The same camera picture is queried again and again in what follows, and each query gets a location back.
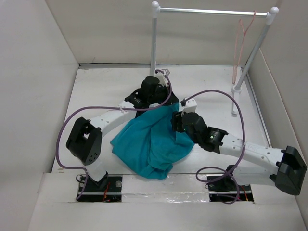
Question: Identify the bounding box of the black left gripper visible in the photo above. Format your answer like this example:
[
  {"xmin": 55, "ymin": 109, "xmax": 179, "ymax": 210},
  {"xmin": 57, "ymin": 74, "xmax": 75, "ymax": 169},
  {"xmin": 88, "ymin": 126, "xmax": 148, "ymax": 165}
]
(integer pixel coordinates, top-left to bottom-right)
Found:
[{"xmin": 148, "ymin": 83, "xmax": 179, "ymax": 106}]

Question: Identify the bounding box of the teal t shirt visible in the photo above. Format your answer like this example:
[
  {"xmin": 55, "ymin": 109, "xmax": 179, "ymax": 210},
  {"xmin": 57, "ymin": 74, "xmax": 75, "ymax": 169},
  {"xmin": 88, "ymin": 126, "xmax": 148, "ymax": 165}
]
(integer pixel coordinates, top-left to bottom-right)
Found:
[{"xmin": 110, "ymin": 103, "xmax": 194, "ymax": 180}]

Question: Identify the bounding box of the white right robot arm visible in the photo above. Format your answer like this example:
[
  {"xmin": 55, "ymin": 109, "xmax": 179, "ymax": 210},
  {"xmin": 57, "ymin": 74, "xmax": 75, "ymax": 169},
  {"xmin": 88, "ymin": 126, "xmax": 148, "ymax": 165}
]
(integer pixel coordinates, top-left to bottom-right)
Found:
[{"xmin": 171, "ymin": 112, "xmax": 307, "ymax": 196}]

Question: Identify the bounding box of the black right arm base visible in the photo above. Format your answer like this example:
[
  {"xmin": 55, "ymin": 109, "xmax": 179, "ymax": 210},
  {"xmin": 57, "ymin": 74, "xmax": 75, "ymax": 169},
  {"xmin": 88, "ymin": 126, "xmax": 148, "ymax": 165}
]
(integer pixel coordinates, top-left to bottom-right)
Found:
[{"xmin": 205, "ymin": 176, "xmax": 254, "ymax": 203}]

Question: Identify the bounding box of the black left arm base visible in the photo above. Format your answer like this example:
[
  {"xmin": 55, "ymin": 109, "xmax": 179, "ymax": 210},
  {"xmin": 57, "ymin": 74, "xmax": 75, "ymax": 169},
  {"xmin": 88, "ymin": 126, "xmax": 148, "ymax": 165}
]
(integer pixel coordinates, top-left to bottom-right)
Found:
[{"xmin": 76, "ymin": 174, "xmax": 123, "ymax": 203}]

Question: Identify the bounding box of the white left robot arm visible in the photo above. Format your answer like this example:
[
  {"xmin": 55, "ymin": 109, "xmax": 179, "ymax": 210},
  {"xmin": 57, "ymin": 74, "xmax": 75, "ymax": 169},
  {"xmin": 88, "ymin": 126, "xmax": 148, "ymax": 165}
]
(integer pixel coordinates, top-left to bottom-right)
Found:
[{"xmin": 66, "ymin": 72, "xmax": 178, "ymax": 191}]

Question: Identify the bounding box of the white clothes rack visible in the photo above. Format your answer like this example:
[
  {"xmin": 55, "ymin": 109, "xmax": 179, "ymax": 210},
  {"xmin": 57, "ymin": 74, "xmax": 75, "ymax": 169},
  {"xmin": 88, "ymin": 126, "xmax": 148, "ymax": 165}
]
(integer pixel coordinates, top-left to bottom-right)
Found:
[{"xmin": 150, "ymin": 0, "xmax": 279, "ymax": 102}]

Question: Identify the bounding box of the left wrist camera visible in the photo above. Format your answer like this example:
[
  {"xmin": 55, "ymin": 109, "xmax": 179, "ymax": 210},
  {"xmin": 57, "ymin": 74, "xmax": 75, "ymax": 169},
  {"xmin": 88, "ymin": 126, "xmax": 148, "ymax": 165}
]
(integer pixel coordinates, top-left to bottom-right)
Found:
[{"xmin": 154, "ymin": 69, "xmax": 170, "ymax": 87}]

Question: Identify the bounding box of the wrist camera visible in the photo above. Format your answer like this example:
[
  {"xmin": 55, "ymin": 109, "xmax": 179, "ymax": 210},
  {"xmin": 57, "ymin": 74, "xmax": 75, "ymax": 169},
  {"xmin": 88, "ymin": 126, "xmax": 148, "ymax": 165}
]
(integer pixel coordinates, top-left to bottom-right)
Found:
[
  {"xmin": 154, "ymin": 69, "xmax": 170, "ymax": 87},
  {"xmin": 180, "ymin": 98, "xmax": 197, "ymax": 115}
]

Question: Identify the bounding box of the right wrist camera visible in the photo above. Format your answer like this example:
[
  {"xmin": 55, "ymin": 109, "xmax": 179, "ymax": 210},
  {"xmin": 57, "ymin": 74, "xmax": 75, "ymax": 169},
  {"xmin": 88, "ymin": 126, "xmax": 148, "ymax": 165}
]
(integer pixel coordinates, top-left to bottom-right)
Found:
[{"xmin": 180, "ymin": 98, "xmax": 197, "ymax": 115}]

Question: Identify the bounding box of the pink wire hanger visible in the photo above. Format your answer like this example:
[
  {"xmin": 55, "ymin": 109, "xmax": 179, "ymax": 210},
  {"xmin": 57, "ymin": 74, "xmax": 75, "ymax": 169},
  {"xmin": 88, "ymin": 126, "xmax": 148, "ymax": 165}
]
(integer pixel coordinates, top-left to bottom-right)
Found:
[{"xmin": 232, "ymin": 11, "xmax": 257, "ymax": 85}]

